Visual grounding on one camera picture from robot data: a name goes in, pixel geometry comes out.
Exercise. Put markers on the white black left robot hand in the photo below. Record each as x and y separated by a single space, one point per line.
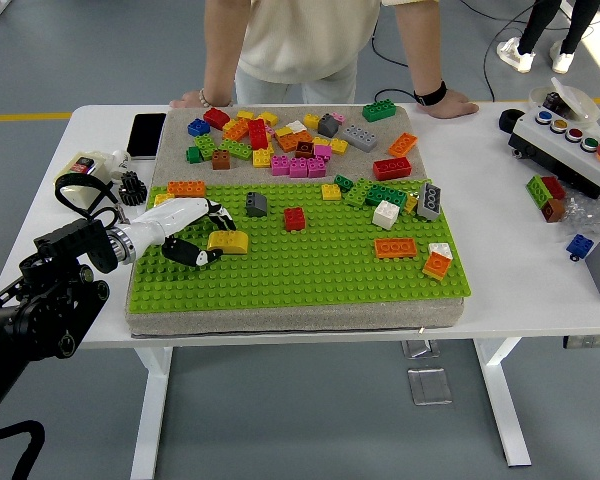
175 217

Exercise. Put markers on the person's left hand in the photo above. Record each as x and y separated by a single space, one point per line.
450 106

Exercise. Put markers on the person's right hand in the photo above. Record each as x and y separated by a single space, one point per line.
187 101

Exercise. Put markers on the yellow curved brick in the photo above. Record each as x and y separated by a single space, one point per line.
230 241

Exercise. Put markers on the grey sloped brick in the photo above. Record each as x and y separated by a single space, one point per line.
256 207
327 126

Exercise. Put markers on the red square brick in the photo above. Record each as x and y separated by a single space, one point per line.
216 118
294 221

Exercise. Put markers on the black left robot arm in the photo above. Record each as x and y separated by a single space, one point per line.
55 300

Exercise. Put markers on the person's right forearm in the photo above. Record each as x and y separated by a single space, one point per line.
220 50

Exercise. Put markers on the person's left forearm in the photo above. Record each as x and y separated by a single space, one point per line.
417 50

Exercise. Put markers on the yellow square brick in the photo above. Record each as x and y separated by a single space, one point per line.
331 192
245 115
311 121
161 199
282 132
321 141
411 205
268 119
338 146
261 158

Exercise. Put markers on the blue square brick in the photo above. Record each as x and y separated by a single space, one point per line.
198 127

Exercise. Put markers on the orange long brick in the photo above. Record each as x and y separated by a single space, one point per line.
402 145
186 189
287 142
395 248
236 130

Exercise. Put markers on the dark green square brick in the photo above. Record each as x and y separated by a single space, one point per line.
193 155
343 183

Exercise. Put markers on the brown square brick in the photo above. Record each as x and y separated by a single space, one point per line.
554 211
221 160
304 149

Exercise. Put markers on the lime green long brick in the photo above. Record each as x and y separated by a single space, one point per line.
358 193
236 149

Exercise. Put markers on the dark green long brick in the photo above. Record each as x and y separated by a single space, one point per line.
387 195
380 111

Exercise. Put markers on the red long brick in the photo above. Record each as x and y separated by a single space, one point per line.
258 134
554 187
392 169

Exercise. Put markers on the grey long brick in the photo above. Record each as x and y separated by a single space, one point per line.
360 138
429 202

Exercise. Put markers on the white square brick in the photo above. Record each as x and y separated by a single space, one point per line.
295 126
386 216
440 249

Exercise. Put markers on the pink square brick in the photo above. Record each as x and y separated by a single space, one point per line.
280 166
338 118
298 168
323 151
316 168

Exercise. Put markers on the orange brick on yellow plate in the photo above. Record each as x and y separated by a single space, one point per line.
436 267

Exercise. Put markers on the green studded baseplate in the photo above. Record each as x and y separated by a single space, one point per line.
330 285

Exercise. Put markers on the black wristwatch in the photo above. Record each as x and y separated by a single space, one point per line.
430 95

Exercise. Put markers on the black gear wheel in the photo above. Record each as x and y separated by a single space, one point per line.
131 189

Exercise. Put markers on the black smartphone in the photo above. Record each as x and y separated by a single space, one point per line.
146 136

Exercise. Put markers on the black round roll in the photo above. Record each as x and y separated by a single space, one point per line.
504 125

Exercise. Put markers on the small white plastic piece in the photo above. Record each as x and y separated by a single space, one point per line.
120 162

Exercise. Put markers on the person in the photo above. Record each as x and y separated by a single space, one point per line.
532 25
300 40

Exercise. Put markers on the white control box coloured buttons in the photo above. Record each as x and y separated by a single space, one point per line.
560 150

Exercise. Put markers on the white round lidded container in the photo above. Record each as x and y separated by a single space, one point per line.
582 105

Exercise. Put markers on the grey cushion mat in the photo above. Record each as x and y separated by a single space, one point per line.
290 322

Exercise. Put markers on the clear plastic wrap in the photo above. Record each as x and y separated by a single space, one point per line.
587 215

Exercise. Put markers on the white table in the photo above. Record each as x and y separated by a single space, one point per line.
505 300

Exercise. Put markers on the clear floor plate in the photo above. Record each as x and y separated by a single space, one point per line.
430 386
420 348

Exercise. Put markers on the table control panel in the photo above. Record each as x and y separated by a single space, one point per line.
590 342

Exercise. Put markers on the beige red-green switch box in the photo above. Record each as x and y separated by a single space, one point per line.
82 164

